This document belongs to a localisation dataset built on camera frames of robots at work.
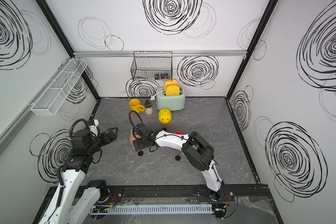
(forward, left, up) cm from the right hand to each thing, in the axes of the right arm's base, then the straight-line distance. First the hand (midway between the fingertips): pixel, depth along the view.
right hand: (141, 142), depth 88 cm
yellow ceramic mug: (+30, +9, +3) cm, 32 cm away
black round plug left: (-5, 0, -5) cm, 7 cm away
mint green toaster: (+30, -20, +6) cm, 36 cm away
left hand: (-1, +14, +16) cm, 21 cm away
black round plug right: (-7, -24, -5) cm, 25 cm away
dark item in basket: (+33, -13, +27) cm, 45 cm away
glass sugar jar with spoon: (+27, -2, +3) cm, 27 cm away
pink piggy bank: (+1, +5, +5) cm, 7 cm away
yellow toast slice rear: (+40, -16, +17) cm, 46 cm away
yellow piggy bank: (+20, -14, +2) cm, 25 cm away
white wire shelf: (+9, +44, +30) cm, 54 cm away
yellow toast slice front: (+35, -19, +14) cm, 42 cm away
